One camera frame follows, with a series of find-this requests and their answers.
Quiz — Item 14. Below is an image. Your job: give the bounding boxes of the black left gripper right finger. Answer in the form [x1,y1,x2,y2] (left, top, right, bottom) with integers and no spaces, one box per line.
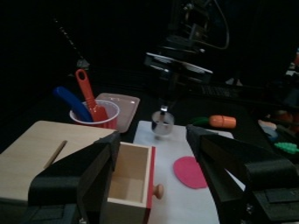
[186,124,299,224]

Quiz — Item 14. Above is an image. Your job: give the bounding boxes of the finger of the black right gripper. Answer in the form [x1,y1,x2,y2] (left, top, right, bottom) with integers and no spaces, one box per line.
[157,73,183,114]

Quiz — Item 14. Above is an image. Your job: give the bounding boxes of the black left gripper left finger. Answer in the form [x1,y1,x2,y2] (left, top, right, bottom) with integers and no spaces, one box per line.
[27,130,123,224]

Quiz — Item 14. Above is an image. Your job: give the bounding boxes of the clear round dough cutter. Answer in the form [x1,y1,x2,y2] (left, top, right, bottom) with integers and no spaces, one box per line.
[150,110,177,138]

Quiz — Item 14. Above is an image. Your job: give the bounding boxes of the pink flat dough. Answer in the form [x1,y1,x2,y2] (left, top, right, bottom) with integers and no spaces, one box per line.
[173,156,210,190]

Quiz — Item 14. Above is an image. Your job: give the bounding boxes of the wooden drawer with red front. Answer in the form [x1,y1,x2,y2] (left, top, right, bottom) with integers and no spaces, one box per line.
[102,141,165,224]

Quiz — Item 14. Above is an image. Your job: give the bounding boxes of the light wooden drawer cabinet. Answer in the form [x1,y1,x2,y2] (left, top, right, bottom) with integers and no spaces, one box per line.
[0,120,118,205]

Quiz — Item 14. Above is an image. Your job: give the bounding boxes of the pink translucent plastic tray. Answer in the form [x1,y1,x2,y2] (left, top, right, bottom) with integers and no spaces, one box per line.
[95,92,142,134]

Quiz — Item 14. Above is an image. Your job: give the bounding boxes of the orange toy carrot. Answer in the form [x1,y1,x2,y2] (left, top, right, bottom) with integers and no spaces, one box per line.
[190,115,239,130]

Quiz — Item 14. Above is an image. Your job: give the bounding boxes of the green toy grapes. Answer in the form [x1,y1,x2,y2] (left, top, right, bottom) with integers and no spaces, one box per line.
[274,141,299,155]

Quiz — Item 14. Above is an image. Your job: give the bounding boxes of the pale blue pink toy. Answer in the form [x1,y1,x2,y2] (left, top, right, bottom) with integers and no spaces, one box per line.
[257,119,281,140]

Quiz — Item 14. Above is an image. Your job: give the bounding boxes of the red plastic cup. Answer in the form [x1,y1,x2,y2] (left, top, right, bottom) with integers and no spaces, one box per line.
[70,99,122,131]

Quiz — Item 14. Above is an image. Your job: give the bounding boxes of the red plastic spatula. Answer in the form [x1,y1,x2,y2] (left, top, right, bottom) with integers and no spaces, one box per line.
[75,68,110,123]

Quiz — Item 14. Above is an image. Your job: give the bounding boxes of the white cutting mat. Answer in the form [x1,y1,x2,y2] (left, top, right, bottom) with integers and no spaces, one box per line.
[133,120,249,224]

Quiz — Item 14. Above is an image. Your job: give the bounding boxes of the blue plastic utensil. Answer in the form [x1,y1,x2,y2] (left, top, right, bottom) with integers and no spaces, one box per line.
[52,86,95,123]

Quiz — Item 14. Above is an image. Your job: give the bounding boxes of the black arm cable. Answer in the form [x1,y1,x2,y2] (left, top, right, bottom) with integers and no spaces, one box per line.
[201,0,231,51]

